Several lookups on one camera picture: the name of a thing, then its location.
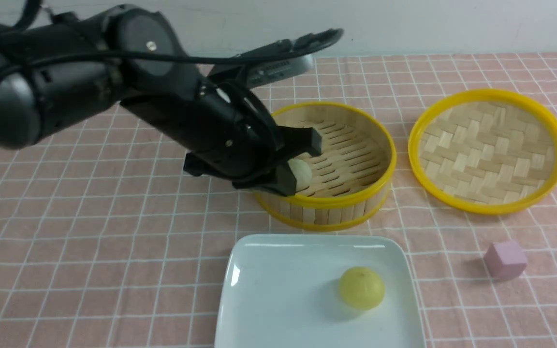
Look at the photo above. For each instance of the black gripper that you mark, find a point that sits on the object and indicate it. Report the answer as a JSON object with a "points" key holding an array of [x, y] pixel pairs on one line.
{"points": [[230, 134]]}

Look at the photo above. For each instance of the white steamed bun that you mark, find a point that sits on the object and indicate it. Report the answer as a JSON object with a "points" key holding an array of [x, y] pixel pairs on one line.
{"points": [[302, 173]]}

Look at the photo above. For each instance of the yellow steamed bun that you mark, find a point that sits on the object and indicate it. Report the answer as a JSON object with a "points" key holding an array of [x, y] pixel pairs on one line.
{"points": [[361, 288]]}

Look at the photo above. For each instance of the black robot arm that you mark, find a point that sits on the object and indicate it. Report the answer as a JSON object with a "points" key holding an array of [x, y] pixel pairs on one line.
{"points": [[56, 76]]}

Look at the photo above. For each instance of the white square plate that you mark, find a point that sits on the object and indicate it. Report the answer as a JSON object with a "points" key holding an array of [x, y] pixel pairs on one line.
{"points": [[281, 291]]}

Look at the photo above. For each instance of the yellow rimmed bamboo steamer basket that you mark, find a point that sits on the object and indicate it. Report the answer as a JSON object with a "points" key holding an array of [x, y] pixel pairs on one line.
{"points": [[350, 179]]}

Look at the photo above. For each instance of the yellow rimmed woven steamer lid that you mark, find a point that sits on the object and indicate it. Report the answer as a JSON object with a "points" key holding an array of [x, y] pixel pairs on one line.
{"points": [[486, 151]]}

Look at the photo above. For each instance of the pink checkered tablecloth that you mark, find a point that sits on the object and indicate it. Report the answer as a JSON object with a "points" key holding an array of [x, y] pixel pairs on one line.
{"points": [[105, 243]]}

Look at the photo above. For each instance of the pink cube block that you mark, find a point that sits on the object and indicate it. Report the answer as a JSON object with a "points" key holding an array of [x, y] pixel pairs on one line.
{"points": [[505, 260]]}

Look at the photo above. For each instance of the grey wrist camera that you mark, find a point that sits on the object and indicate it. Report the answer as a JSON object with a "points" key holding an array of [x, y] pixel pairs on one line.
{"points": [[275, 62]]}

